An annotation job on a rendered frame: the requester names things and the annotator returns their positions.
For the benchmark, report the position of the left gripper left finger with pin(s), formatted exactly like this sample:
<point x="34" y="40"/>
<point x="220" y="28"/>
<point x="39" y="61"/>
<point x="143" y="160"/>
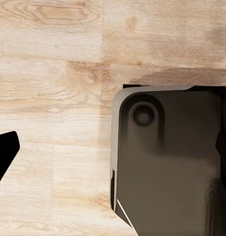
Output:
<point x="9" y="147"/>

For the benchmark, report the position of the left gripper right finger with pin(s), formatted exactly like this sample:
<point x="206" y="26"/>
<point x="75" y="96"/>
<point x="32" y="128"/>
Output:
<point x="221" y="144"/>

